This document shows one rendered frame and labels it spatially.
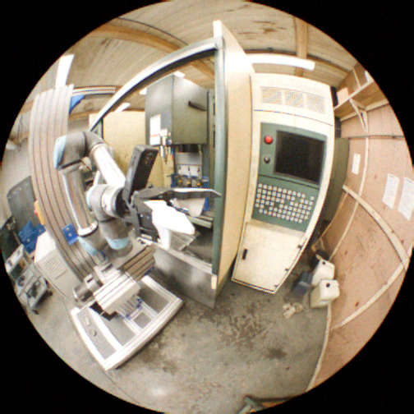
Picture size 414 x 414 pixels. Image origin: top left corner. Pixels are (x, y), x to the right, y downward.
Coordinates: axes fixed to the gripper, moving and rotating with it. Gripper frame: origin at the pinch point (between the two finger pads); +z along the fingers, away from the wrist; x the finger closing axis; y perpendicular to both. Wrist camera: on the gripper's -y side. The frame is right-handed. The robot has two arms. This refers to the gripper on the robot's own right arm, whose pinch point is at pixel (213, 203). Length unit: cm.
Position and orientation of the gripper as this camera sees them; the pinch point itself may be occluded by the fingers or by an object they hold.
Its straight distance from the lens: 20.0
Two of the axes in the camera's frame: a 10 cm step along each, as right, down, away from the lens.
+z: 9.6, 1.2, -2.4
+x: -2.7, 3.1, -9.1
